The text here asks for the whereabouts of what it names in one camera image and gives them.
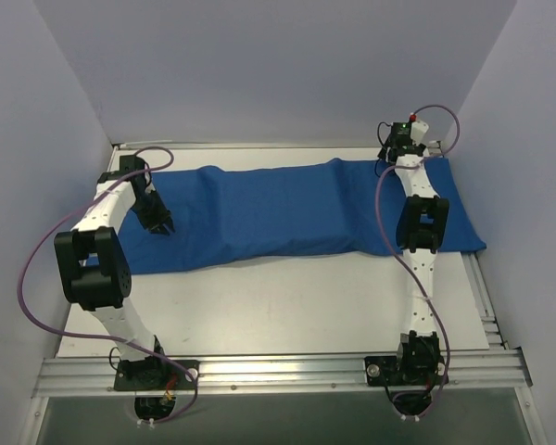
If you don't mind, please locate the blue surgical drape cloth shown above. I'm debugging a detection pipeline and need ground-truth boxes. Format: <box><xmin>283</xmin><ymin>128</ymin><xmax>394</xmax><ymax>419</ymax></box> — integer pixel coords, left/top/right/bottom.
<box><xmin>118</xmin><ymin>157</ymin><xmax>487</xmax><ymax>275</ymax></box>

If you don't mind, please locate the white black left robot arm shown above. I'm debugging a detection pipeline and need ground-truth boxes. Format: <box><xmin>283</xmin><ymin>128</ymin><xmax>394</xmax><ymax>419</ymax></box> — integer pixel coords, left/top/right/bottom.
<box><xmin>54</xmin><ymin>153</ymin><xmax>175</xmax><ymax>388</ymax></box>

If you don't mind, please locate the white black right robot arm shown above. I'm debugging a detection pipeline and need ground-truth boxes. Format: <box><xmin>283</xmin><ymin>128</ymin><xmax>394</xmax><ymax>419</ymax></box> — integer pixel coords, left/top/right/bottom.
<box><xmin>379</xmin><ymin>114</ymin><xmax>449</xmax><ymax>383</ymax></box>

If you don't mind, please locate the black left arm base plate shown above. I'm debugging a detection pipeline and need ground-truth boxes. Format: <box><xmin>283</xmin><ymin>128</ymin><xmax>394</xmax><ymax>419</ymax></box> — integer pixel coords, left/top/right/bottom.
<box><xmin>113</xmin><ymin>357</ymin><xmax>196</xmax><ymax>392</ymax></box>

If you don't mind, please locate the aluminium front frame rail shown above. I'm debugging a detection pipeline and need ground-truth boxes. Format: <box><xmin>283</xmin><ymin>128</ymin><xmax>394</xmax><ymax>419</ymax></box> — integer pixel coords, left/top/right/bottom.
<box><xmin>33</xmin><ymin>349</ymin><xmax>533</xmax><ymax>397</ymax></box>

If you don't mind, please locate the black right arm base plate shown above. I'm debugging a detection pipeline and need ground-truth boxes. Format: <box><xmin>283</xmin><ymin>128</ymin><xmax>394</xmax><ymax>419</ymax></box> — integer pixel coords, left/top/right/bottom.
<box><xmin>363</xmin><ymin>355</ymin><xmax>449</xmax><ymax>388</ymax></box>

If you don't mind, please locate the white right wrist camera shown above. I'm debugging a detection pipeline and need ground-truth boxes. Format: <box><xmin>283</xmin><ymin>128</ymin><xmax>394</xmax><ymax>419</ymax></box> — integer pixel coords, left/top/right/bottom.
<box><xmin>410</xmin><ymin>119</ymin><xmax>429</xmax><ymax>146</ymax></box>

